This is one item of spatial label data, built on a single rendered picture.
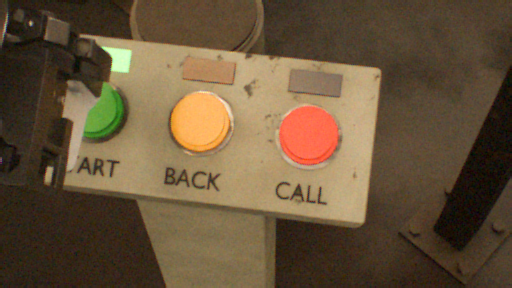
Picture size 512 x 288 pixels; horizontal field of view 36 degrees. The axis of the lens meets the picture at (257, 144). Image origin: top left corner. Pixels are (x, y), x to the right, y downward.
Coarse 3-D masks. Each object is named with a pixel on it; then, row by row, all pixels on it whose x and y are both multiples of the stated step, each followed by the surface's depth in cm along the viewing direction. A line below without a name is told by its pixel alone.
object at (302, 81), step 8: (296, 72) 54; (304, 72) 54; (312, 72) 54; (320, 72) 54; (296, 80) 54; (304, 80) 54; (312, 80) 54; (320, 80) 54; (328, 80) 54; (336, 80) 54; (288, 88) 54; (296, 88) 54; (304, 88) 54; (312, 88) 54; (320, 88) 54; (328, 88) 54; (336, 88) 54; (336, 96) 54
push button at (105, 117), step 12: (108, 84) 54; (108, 96) 54; (120, 96) 55; (96, 108) 54; (108, 108) 54; (120, 108) 54; (96, 120) 54; (108, 120) 54; (120, 120) 54; (84, 132) 54; (96, 132) 54; (108, 132) 54
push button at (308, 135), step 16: (304, 112) 53; (320, 112) 53; (288, 128) 53; (304, 128) 53; (320, 128) 53; (336, 128) 53; (288, 144) 53; (304, 144) 53; (320, 144) 53; (336, 144) 53; (304, 160) 53; (320, 160) 53
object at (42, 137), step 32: (32, 32) 35; (64, 32) 36; (0, 64) 35; (32, 64) 34; (64, 64) 37; (0, 96) 34; (32, 96) 34; (64, 96) 38; (0, 128) 34; (32, 128) 34; (64, 128) 39; (0, 160) 34; (32, 160) 34; (64, 160) 38
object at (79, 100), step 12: (72, 84) 41; (72, 96) 42; (84, 96) 44; (72, 108) 43; (84, 108) 45; (72, 120) 43; (84, 120) 46; (72, 132) 44; (72, 144) 44; (72, 156) 44
